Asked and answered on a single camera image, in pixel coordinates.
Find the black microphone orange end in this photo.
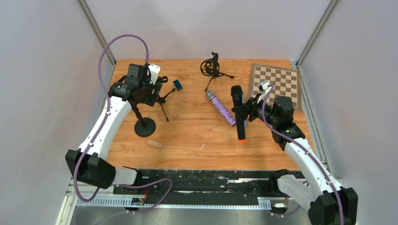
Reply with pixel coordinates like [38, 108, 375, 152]
[231, 85, 246, 142]

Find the black round-base mic stand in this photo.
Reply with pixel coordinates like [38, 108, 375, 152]
[131, 104, 156, 137]

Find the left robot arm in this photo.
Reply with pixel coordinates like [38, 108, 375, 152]
[65, 63, 168, 189]

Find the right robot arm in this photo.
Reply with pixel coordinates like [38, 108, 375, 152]
[232, 94, 358, 225]

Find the black tripod clip mic stand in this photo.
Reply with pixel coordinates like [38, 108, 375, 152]
[153, 75, 176, 122]

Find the purple glitter microphone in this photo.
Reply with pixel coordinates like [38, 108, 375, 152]
[206, 90, 236, 127]

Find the blue toy brick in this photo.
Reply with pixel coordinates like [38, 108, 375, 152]
[173, 80, 183, 91]

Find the wooden chessboard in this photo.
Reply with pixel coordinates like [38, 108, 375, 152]
[248, 64, 302, 111]

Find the small wooden block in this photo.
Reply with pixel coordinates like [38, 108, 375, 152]
[147, 140, 163, 149]

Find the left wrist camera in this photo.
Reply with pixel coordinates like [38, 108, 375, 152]
[148, 63, 161, 85]

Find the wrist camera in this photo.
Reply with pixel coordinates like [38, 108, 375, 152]
[148, 63, 161, 85]
[257, 80, 272, 101]

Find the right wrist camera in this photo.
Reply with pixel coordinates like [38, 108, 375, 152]
[257, 80, 272, 101]

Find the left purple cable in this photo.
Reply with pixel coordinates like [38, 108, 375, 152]
[72, 34, 173, 215]

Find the black tripod shock-mount stand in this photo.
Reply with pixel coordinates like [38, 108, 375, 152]
[200, 52, 235, 92]

